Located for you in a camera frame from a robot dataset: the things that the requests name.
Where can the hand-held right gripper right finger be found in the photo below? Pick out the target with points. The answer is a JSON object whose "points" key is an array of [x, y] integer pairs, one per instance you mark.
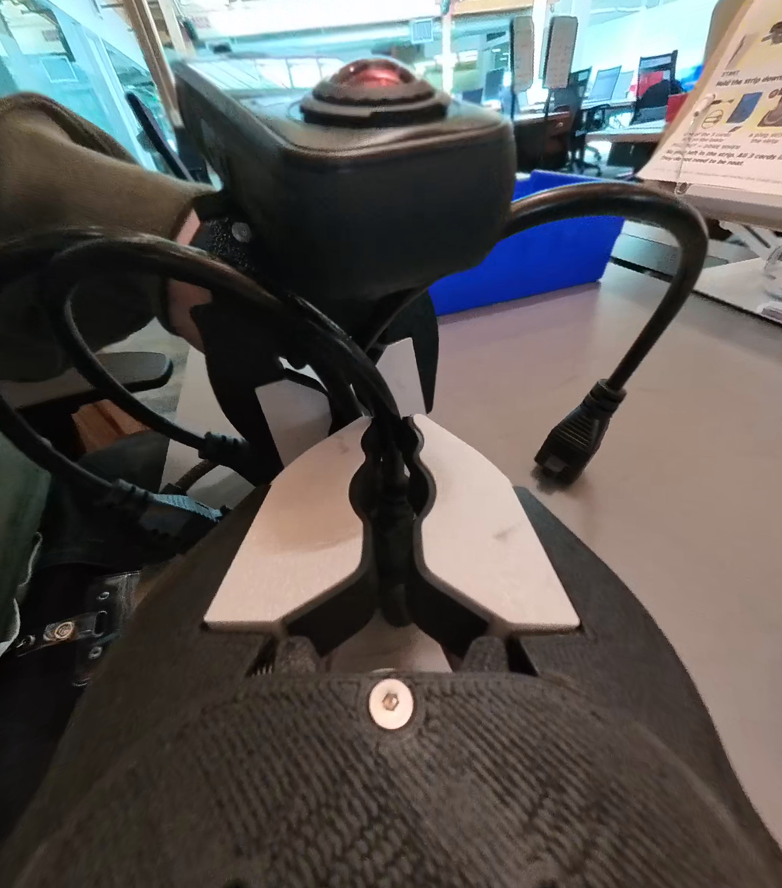
{"points": [[488, 548]]}

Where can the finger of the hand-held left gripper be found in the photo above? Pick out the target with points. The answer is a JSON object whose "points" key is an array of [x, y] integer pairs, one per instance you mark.
{"points": [[406, 374], [294, 427]]}

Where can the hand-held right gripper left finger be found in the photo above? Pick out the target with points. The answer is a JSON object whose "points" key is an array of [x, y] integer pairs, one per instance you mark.
{"points": [[287, 548]]}

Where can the person's left forearm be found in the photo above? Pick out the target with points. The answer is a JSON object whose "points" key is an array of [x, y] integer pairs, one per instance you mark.
{"points": [[51, 194]]}

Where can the person's left hand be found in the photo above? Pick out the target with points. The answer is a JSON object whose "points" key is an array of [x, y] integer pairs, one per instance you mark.
{"points": [[183, 298]]}

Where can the blue plastic bin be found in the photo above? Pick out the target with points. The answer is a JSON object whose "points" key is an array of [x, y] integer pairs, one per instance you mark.
{"points": [[537, 263]]}

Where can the white panel on stand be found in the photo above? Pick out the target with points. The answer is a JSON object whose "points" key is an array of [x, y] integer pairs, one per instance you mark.
{"points": [[523, 52], [561, 52]]}

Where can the metal pillar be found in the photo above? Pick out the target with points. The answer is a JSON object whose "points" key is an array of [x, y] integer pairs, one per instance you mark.
{"points": [[155, 62]]}

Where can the white sheet stand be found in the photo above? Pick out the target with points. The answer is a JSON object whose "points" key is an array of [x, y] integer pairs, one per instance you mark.
{"points": [[738, 291]]}

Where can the printed instruction sheet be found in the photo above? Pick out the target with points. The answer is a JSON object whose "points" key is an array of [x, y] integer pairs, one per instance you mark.
{"points": [[766, 104]]}

